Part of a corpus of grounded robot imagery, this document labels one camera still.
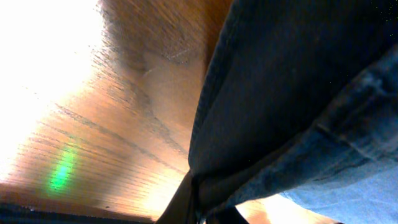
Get navy blue shorts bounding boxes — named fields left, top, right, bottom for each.
left=155, top=0, right=398, bottom=224

